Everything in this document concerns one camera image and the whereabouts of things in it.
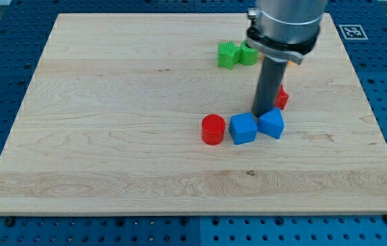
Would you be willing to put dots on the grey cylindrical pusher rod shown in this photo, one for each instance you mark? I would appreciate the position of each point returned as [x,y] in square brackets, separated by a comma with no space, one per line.
[269,81]

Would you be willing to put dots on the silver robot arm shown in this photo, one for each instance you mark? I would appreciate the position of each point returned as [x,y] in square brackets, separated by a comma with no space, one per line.
[282,31]

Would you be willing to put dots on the red pentagon block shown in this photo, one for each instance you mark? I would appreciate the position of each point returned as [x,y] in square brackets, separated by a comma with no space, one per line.
[281,98]

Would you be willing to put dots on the green cylinder block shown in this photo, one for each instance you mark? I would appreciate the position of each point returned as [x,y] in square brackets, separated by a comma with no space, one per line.
[248,55]

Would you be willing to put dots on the green star block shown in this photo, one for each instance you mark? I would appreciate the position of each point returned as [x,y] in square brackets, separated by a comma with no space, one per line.
[228,54]

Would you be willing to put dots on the blue triangular prism block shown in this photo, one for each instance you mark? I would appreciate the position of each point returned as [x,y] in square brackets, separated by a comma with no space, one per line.
[271,123]

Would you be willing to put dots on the blue cube block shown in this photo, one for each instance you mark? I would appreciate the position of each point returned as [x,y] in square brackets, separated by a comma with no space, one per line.
[243,128]

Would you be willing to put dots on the red cylinder block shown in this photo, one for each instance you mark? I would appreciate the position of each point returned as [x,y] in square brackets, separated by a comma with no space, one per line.
[213,127]

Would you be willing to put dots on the fiducial marker tag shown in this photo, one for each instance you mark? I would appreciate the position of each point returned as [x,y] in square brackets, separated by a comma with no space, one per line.
[353,32]

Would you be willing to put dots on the wooden board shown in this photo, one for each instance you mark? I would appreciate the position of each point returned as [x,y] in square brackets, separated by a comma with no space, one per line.
[110,125]

